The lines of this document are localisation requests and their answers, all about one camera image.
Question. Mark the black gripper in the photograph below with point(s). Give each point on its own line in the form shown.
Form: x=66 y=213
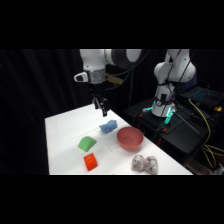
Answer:
x=97 y=88

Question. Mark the green foam triangle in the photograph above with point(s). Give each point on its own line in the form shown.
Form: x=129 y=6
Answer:
x=87 y=143

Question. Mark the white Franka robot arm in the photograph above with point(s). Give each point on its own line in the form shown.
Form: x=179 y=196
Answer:
x=96 y=58

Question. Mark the pink bowl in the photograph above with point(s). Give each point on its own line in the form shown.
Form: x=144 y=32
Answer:
x=130 y=138

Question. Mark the blue soft toy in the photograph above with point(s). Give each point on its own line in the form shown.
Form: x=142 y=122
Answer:
x=108 y=127

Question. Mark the orange block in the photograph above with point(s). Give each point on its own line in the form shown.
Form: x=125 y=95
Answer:
x=90 y=162

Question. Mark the black curtain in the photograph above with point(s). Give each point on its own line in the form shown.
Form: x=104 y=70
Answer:
x=30 y=93

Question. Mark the grey plush toy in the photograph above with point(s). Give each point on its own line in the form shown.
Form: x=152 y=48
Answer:
x=145 y=164

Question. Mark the black robot stand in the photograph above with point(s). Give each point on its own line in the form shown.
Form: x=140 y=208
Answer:
x=186 y=133

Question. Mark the black laptop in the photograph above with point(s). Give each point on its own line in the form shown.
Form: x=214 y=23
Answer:
x=203 y=95

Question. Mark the small yellow object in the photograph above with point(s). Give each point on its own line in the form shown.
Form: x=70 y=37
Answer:
x=218 y=109

